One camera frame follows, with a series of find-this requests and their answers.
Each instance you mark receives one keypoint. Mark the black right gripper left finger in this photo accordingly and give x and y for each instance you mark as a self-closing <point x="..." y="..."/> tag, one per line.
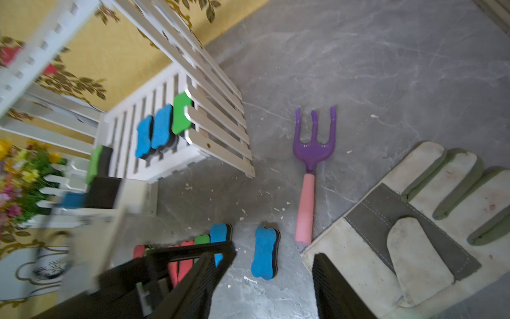
<point x="192" y="297"/>

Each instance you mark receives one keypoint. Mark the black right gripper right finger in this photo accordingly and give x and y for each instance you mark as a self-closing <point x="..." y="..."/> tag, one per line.
<point x="335" y="298"/>

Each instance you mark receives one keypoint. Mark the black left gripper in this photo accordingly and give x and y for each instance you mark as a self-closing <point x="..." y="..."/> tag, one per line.
<point x="118" y="295"/>

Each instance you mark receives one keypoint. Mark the red eraser top shelf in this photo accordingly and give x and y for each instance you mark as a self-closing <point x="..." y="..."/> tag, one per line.
<point x="139" y="251"/>
<point x="185" y="265"/>

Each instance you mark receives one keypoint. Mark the green eraser top shelf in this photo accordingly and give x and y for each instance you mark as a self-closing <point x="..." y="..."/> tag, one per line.
<point x="202" y="239"/>

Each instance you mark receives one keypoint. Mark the green eraser shelf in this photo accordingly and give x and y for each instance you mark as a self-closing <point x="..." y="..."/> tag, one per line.
<point x="202" y="239"/>
<point x="99" y="164"/>
<point x="180" y="122"/>

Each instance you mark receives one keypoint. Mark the blue eraser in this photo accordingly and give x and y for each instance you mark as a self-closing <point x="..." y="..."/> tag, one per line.
<point x="145" y="132"/>
<point x="264" y="263"/>
<point x="220" y="233"/>
<point x="163" y="137"/>

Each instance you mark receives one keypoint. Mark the white wooden two-tier shelf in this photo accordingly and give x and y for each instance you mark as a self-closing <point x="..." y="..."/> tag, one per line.
<point x="79" y="74"/>

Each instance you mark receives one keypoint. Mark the white gardening glove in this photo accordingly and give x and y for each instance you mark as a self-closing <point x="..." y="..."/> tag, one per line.
<point x="433" y="232"/>

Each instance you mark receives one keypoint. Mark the flower bouquet in white planter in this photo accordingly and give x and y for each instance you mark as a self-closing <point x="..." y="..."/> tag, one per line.
<point x="23" y="172"/>

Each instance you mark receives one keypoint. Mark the purple garden fork pink handle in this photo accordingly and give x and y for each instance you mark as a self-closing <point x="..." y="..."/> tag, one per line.
<point x="311" y="154"/>

